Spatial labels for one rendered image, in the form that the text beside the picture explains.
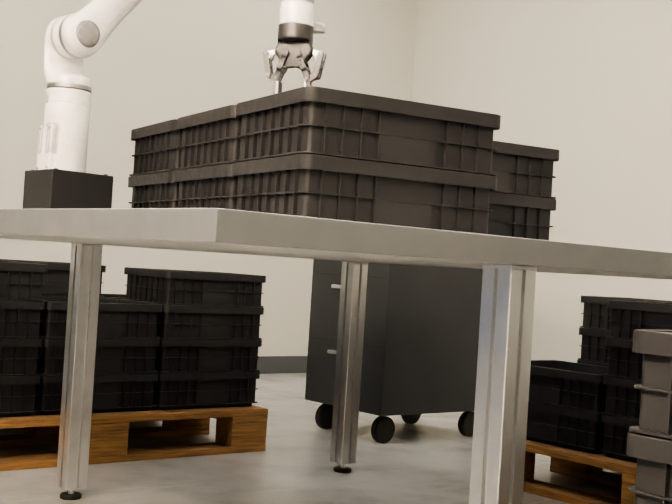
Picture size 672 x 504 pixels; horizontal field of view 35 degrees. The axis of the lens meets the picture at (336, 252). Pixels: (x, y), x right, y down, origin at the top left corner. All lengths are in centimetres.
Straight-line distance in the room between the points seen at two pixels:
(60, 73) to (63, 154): 17
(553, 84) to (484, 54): 58
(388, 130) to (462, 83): 480
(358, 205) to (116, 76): 398
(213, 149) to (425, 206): 47
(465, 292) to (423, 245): 272
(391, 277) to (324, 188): 215
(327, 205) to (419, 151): 20
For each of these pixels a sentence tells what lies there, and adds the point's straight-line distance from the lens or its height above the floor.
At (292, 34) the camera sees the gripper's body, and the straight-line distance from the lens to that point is 228.
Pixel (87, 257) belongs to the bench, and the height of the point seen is 62.
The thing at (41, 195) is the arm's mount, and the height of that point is 75.
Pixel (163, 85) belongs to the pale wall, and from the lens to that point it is 582.
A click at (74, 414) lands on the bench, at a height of 22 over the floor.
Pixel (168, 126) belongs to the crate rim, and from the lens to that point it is 232.
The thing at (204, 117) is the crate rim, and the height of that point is 92.
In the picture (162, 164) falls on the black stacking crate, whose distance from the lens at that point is 236.
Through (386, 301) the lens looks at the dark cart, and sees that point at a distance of 389.
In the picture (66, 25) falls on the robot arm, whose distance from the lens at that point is 229.
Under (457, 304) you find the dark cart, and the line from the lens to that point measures 414.
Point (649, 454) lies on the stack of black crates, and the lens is 118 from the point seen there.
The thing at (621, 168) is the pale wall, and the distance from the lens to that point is 579.
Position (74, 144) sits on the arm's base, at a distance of 227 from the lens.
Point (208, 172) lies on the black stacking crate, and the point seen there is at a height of 81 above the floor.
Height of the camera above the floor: 64
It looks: 1 degrees up
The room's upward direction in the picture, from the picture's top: 4 degrees clockwise
